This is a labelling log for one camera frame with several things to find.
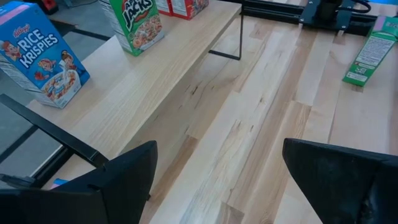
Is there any blue Rice Krispies cereal box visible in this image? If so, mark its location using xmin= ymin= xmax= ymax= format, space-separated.
xmin=0 ymin=1 xmax=91 ymax=110
xmin=50 ymin=177 xmax=69 ymax=190

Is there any green Apple Jacks cereal box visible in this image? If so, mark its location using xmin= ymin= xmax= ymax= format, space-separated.
xmin=341 ymin=15 xmax=398 ymax=87
xmin=98 ymin=0 xmax=165 ymax=58

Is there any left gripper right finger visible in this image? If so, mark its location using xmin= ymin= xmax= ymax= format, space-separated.
xmin=282 ymin=138 xmax=398 ymax=224

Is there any red Froot Loops cereal box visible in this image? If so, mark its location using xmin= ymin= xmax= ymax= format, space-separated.
xmin=154 ymin=0 xmax=174 ymax=17
xmin=170 ymin=0 xmax=210 ymax=21

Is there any wooden shelf with black legs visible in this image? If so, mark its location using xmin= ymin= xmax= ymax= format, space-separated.
xmin=0 ymin=0 xmax=244 ymax=191

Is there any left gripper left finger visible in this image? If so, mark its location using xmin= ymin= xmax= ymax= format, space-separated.
xmin=55 ymin=140 xmax=159 ymax=224

